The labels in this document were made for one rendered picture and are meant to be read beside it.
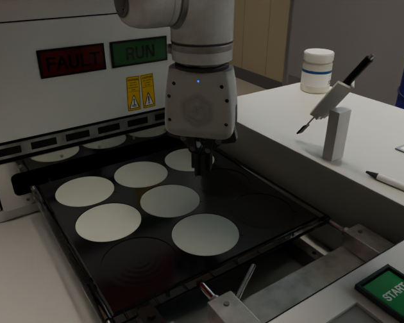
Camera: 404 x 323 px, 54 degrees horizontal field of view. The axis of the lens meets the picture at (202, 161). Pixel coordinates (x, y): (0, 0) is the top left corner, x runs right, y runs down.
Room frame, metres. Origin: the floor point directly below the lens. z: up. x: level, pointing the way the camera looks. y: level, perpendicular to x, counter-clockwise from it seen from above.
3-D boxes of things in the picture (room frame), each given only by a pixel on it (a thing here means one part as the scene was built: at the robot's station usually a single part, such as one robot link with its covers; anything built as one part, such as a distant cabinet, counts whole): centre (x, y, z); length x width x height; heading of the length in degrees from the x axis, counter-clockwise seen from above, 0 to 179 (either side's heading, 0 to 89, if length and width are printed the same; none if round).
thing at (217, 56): (0.55, 0.00, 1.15); 0.09 x 0.08 x 0.03; 75
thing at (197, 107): (0.55, 0.00, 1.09); 0.10 x 0.07 x 0.11; 75
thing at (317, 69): (0.97, -0.28, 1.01); 0.07 x 0.07 x 0.10
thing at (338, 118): (0.61, -0.21, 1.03); 0.06 x 0.04 x 0.13; 34
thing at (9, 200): (0.73, 0.18, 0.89); 0.44 x 0.02 x 0.10; 124
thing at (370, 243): (0.45, -0.24, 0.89); 0.08 x 0.03 x 0.03; 34
